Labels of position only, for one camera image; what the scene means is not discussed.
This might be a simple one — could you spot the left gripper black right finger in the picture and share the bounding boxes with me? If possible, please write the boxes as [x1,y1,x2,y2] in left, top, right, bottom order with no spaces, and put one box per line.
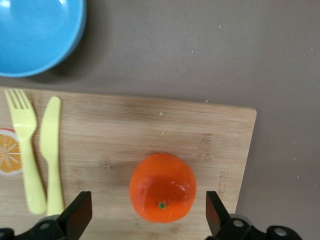
[205,191,303,240]

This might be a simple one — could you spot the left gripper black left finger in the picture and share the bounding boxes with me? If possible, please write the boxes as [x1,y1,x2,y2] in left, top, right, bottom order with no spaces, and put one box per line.
[0,191,93,240]

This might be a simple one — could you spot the orange fruit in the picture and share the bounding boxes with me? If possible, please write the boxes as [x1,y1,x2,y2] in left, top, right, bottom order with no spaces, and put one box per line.
[128,152,198,224]

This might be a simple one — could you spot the yellow plastic knife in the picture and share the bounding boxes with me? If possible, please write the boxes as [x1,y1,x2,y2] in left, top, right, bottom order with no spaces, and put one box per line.
[39,96,65,217]

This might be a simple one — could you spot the yellow plastic fork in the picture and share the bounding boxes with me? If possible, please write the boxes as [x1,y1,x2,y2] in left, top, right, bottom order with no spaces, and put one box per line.
[3,88,48,215]

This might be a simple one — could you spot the toy orange slice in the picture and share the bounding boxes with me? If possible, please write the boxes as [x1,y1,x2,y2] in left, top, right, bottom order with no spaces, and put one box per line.
[0,128,24,176]

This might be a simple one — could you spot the wooden cutting board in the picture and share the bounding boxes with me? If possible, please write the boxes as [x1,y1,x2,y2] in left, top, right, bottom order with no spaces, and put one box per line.
[0,86,258,240]

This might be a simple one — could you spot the blue bowl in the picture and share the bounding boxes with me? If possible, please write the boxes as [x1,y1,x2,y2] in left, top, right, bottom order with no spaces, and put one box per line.
[0,0,88,78]

